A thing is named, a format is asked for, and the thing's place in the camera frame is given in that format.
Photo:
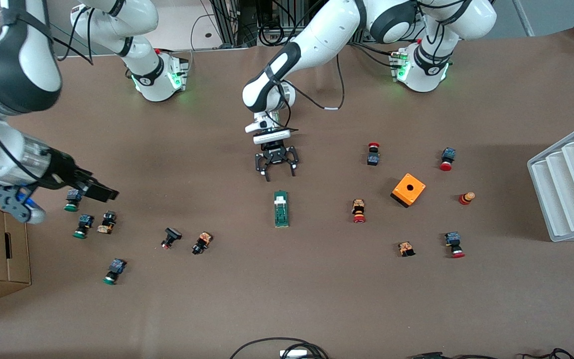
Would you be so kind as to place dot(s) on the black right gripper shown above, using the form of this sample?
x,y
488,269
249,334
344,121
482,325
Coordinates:
x,y
63,170

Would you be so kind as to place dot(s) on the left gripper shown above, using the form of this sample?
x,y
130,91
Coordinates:
x,y
274,149

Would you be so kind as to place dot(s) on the green circuit board module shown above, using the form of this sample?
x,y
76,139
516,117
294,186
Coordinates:
x,y
280,214

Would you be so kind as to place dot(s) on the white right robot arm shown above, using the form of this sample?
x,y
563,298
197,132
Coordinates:
x,y
18,75

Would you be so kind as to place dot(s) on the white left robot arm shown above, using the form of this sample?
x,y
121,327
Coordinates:
x,y
317,35

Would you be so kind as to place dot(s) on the green push button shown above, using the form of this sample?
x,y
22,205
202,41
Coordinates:
x,y
83,225
72,204
114,270

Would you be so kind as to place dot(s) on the black square push button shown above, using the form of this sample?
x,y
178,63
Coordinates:
x,y
171,236

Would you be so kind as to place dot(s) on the red button black block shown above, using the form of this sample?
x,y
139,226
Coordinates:
x,y
373,154

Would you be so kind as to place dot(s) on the red emergency stop orange block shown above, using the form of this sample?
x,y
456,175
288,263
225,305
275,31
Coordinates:
x,y
358,210

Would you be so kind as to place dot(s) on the black aluminium equipment rack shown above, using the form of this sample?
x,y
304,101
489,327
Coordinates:
x,y
232,20

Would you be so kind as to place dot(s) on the orange black contact block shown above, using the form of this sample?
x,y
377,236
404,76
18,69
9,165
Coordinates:
x,y
406,248

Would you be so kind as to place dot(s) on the red button blue block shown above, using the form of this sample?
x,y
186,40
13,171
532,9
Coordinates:
x,y
447,158
454,244

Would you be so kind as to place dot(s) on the red button orange cap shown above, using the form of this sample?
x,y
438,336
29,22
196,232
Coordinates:
x,y
467,198

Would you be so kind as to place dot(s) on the white plug connector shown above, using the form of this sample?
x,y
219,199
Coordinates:
x,y
294,353

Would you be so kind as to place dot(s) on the white ribbed tray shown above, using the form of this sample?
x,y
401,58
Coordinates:
x,y
566,189

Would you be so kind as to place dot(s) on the black orange switch unit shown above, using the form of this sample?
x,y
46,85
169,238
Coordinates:
x,y
107,222

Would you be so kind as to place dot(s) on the black orange selector switch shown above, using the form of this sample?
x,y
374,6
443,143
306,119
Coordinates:
x,y
201,243

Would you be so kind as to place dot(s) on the orange push button enclosure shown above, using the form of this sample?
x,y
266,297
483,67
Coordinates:
x,y
408,189

